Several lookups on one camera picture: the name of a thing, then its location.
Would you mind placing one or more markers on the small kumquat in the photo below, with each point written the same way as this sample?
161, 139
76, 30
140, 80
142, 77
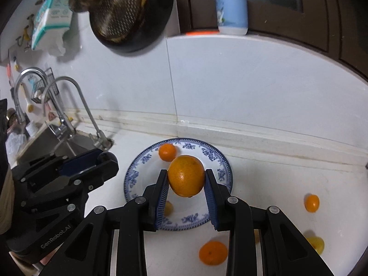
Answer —
312, 203

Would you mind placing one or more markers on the yellow fruit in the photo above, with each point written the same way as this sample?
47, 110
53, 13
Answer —
316, 244

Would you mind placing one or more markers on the black hanging pan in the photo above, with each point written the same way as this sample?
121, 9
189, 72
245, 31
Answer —
129, 14

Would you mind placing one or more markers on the teal and white paper packet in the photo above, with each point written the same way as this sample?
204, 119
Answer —
50, 17

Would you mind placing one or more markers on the dark wooden cabinet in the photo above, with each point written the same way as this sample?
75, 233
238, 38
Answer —
287, 20

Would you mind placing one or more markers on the thin steel faucet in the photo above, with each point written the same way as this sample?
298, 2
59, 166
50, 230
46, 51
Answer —
83, 106

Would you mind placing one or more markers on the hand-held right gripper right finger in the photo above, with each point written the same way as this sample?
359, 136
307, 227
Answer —
212, 207

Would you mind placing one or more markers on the medium mandarin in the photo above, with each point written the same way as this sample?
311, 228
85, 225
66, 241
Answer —
213, 253

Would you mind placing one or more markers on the clear plastic bag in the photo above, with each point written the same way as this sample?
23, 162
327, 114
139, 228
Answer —
15, 146

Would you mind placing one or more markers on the large orange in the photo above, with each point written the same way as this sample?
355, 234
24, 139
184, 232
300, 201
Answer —
186, 175

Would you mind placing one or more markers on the small mandarin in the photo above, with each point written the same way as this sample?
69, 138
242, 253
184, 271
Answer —
167, 152
168, 208

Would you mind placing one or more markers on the steel sink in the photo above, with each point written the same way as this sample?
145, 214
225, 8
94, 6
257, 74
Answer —
49, 146

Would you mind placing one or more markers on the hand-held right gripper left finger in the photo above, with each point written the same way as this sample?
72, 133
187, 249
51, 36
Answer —
159, 204

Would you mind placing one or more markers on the orange flat item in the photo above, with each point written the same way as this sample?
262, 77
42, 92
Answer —
198, 32

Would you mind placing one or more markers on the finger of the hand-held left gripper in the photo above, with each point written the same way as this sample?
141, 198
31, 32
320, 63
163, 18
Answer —
82, 161
96, 174

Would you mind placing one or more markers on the tall steel faucet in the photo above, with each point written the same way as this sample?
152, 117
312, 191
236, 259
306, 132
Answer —
21, 77

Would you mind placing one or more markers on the light blue plastic bottle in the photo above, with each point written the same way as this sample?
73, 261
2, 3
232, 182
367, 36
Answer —
231, 5

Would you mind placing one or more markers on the blue and white plate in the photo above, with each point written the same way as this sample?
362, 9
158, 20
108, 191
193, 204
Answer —
143, 172

